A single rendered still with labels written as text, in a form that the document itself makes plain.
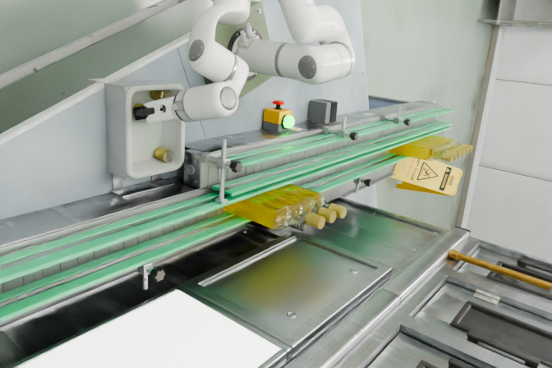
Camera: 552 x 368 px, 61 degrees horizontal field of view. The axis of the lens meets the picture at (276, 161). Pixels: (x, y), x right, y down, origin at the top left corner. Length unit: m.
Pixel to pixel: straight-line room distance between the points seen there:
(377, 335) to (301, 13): 0.78
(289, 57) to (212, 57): 0.32
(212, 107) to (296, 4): 0.39
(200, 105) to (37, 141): 0.37
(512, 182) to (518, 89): 1.24
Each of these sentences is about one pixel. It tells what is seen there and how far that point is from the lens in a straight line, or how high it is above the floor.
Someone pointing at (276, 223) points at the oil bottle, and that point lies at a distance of 1.25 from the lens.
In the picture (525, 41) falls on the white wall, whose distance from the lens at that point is 6.95.
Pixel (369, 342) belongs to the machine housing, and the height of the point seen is 1.41.
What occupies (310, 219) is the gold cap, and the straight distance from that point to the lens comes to 1.27.
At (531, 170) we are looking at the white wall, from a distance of 7.05.
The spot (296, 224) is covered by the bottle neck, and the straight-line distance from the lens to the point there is 1.23.
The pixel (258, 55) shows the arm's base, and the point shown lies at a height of 0.91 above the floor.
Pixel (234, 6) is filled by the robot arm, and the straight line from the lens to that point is 1.08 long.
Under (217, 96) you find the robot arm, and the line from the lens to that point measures 0.98.
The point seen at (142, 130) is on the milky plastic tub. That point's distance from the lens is 1.26.
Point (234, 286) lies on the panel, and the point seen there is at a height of 1.07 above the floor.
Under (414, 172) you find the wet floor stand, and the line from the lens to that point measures 4.61.
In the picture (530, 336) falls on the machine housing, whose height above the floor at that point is 1.67.
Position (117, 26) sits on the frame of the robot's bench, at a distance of 1.88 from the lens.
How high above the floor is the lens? 1.76
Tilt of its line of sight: 36 degrees down
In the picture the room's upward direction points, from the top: 106 degrees clockwise
